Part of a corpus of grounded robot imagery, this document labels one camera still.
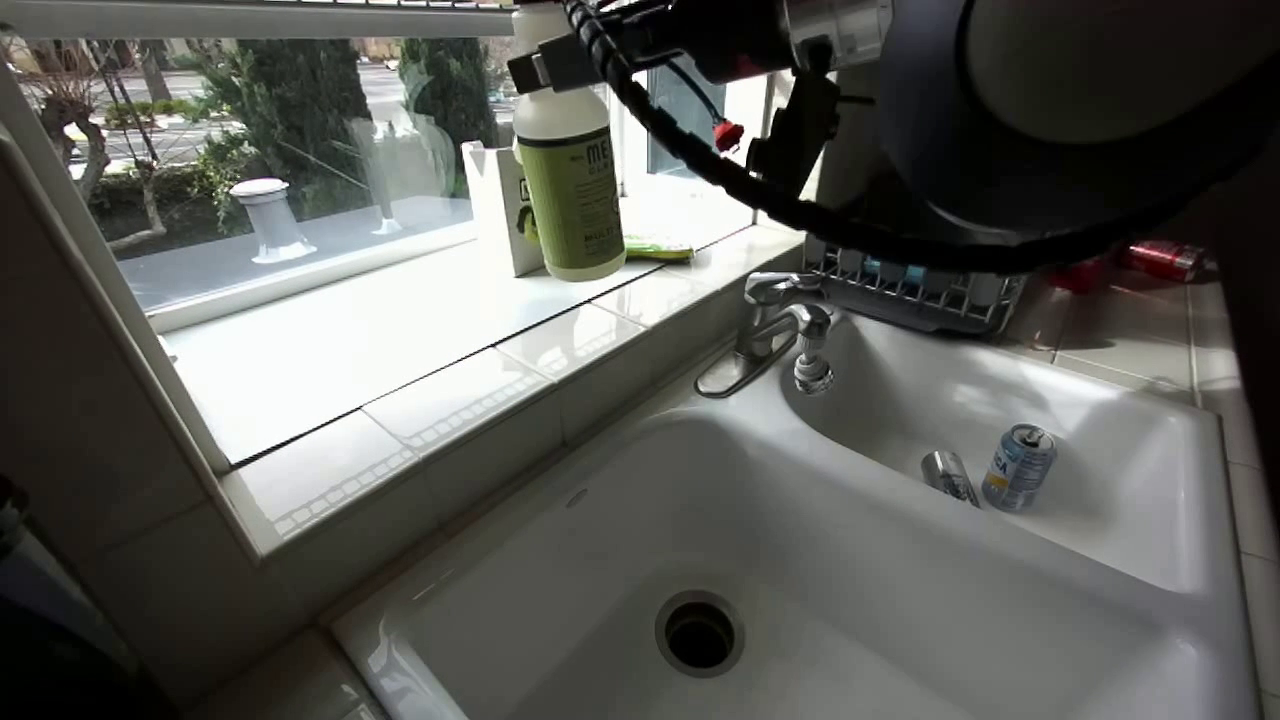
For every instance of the white window frame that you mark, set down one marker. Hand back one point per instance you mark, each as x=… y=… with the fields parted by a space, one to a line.
x=332 y=268

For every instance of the chrome sink sprayer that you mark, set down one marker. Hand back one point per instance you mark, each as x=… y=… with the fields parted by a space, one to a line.
x=810 y=360

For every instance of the white double basin sink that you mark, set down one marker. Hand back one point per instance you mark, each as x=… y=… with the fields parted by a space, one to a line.
x=826 y=562

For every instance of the green label spray bottle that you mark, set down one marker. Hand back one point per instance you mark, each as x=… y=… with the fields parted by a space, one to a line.
x=573 y=203

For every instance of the white garden pedestal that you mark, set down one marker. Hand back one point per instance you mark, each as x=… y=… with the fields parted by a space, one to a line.
x=275 y=221

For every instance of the black sink drain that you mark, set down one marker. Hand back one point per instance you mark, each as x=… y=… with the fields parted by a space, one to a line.
x=699 y=635

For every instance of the grey dish rack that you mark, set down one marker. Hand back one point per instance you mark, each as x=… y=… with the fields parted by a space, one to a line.
x=932 y=304

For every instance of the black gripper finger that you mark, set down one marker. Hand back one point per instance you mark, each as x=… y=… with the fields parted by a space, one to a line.
x=546 y=67

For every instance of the chrome metal utensil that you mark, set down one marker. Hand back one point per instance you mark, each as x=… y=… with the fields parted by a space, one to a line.
x=950 y=477

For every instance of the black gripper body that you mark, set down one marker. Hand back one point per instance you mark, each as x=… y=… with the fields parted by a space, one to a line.
x=694 y=35

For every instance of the dark evergreen tree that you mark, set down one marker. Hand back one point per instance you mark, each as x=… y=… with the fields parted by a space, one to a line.
x=307 y=120
x=455 y=85

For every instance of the red round knob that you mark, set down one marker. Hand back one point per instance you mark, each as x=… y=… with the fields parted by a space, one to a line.
x=724 y=134

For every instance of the blue soda can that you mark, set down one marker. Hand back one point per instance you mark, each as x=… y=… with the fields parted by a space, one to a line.
x=1020 y=466

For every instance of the chrome sink faucet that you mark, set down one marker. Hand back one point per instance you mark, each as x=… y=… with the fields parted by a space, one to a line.
x=764 y=322

